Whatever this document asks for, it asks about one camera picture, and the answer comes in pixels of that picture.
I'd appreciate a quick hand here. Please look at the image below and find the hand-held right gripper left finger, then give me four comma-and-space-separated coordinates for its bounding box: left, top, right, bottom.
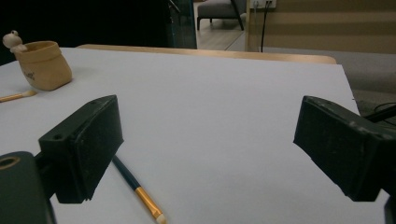
35, 94, 125, 204

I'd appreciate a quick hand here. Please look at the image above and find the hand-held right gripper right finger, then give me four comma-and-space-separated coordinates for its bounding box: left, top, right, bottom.
292, 95, 396, 203

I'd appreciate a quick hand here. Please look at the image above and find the tan pen holder with figurine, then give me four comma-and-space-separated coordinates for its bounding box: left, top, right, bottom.
2, 29, 74, 91

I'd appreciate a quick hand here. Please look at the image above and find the black stand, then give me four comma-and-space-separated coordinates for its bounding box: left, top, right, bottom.
363, 102, 396, 126

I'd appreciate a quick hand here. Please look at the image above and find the white board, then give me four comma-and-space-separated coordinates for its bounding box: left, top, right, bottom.
0, 47, 390, 224

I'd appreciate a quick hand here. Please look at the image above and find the dark cabinet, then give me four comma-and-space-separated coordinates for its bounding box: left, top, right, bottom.
164, 0, 198, 49

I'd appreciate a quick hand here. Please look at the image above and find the wooden table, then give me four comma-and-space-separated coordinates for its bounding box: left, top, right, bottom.
76, 43, 338, 65

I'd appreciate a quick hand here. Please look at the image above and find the grey sofa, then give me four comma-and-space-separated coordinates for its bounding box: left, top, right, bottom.
196, 0, 248, 32

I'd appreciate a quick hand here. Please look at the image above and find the black wall cable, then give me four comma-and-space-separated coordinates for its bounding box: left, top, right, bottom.
260, 0, 273, 53

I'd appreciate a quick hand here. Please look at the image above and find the white wall socket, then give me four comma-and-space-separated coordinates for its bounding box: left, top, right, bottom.
248, 0, 277, 9

